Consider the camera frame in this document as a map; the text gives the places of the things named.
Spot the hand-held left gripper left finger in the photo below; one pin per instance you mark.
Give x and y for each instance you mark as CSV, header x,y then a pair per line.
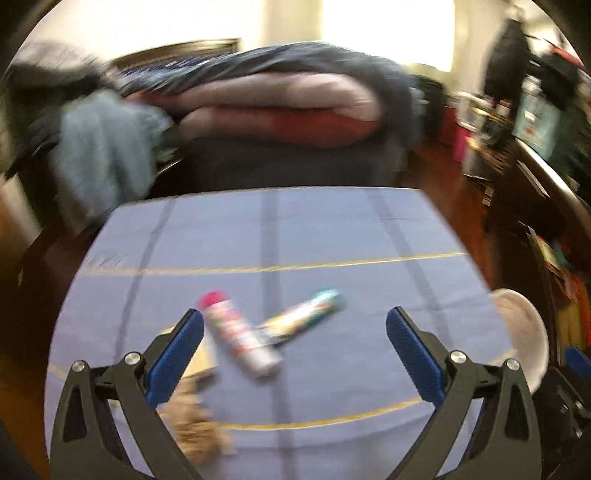
x,y
178,355

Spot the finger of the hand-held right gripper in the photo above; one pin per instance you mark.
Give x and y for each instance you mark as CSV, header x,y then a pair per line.
x,y
561,410
578,357

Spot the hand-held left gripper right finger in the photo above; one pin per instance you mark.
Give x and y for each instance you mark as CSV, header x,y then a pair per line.
x,y
413,355

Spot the white bin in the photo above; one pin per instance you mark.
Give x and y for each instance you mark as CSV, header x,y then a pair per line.
x,y
521,332

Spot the white can with pink cap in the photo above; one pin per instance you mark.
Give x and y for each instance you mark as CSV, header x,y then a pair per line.
x,y
235,332

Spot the tan pine cone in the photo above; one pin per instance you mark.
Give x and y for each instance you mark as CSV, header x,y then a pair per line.
x,y
198,424

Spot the colourful tube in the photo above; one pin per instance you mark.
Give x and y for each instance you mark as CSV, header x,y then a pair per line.
x,y
304,314

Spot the blue striped tablecloth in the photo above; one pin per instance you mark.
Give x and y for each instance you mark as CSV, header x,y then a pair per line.
x,y
323,230

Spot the dark wooden desk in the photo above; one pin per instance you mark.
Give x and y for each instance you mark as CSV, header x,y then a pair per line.
x,y
521,207

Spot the pink box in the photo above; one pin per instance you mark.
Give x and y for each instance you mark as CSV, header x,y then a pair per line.
x,y
460,145

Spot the light blue blanket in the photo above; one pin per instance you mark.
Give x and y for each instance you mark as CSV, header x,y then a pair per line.
x,y
106,152

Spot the dark wooden bed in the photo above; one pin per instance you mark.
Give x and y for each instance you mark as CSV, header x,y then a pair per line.
x,y
277,161

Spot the striped handbag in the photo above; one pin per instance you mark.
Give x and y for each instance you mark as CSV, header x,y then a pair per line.
x,y
496,131

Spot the teal bag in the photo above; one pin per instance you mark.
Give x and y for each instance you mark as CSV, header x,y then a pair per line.
x,y
535,120

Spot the black suitcase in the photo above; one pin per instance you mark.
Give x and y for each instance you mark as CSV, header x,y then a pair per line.
x,y
429,106

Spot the white storage box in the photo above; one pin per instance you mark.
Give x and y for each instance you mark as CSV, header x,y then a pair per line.
x,y
471,108

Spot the dark jacket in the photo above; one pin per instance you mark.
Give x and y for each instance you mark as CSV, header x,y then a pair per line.
x,y
39,131

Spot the folded pink grey quilt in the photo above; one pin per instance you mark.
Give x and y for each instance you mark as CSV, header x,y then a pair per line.
x,y
277,101

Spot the black garment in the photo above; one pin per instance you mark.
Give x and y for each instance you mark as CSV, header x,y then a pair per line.
x,y
558,81

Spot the red clothes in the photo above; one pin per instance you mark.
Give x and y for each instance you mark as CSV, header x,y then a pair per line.
x,y
570,55

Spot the black coat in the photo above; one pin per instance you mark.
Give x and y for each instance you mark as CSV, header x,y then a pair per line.
x,y
505,60

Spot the blue patterned duvet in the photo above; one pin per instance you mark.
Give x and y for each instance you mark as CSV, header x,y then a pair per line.
x,y
323,57

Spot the sheer cream curtain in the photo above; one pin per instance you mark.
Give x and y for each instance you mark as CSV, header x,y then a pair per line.
x,y
295,23

